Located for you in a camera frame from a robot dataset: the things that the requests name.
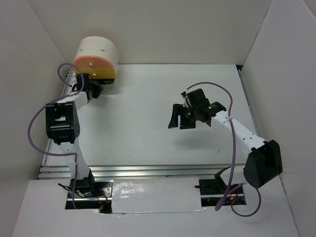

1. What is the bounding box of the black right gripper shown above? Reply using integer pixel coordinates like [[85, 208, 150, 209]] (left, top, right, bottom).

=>
[[168, 103, 199, 129]]

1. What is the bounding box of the yellow drawer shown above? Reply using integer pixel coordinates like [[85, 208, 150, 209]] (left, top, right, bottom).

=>
[[80, 68, 117, 79]]

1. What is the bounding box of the grey bottom drawer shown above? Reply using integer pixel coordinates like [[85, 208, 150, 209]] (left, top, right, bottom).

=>
[[91, 79, 115, 85]]

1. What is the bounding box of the peach top drawer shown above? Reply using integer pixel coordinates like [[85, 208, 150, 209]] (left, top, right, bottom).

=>
[[73, 55, 114, 69]]

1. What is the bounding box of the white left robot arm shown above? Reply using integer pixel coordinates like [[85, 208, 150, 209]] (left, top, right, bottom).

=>
[[45, 73, 103, 197]]

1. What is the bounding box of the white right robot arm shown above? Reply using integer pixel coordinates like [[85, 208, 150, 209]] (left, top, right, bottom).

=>
[[168, 89, 283, 193]]

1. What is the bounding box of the beige round drawer organizer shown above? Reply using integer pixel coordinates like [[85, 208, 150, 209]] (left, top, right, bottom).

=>
[[75, 36, 119, 71]]

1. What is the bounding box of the white foam board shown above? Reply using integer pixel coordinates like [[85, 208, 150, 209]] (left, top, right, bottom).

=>
[[112, 177, 202, 214]]

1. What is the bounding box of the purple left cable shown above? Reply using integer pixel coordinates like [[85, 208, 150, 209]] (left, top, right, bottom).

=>
[[26, 63, 86, 210]]

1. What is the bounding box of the purple cable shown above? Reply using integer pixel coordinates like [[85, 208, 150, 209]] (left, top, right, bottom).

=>
[[26, 63, 86, 210], [185, 81, 263, 218]]

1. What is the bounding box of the aluminium rail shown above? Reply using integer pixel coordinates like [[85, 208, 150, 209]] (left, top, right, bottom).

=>
[[38, 164, 229, 180]]

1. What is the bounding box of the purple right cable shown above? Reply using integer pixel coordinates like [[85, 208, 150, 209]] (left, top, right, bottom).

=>
[[185, 81, 263, 218]]

